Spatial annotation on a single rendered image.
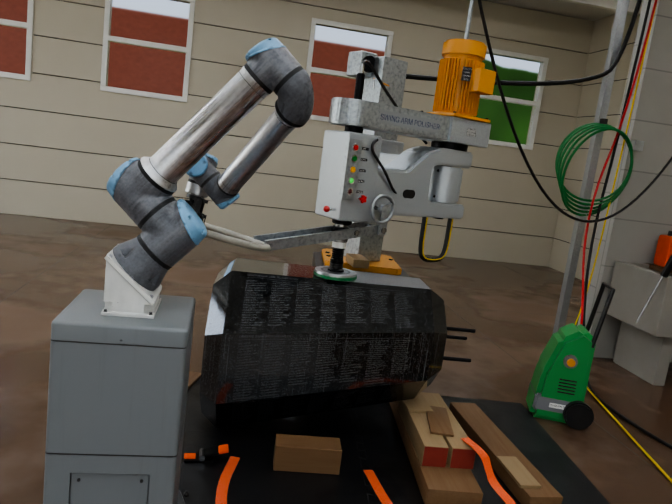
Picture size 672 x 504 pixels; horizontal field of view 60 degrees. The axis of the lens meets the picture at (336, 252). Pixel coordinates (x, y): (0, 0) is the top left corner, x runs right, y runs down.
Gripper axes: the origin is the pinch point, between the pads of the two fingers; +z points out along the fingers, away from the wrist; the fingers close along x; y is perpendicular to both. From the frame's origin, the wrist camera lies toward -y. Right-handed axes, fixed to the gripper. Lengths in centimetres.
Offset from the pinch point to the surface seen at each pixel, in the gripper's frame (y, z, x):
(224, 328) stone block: 10.8, 34.1, 34.2
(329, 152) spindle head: 20, -57, 66
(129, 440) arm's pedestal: 36, 58, -42
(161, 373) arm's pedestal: 41, 34, -41
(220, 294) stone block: -2.6, 22.5, 44.0
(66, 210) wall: -545, 73, 429
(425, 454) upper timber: 105, 62, 75
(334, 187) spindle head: 28, -42, 65
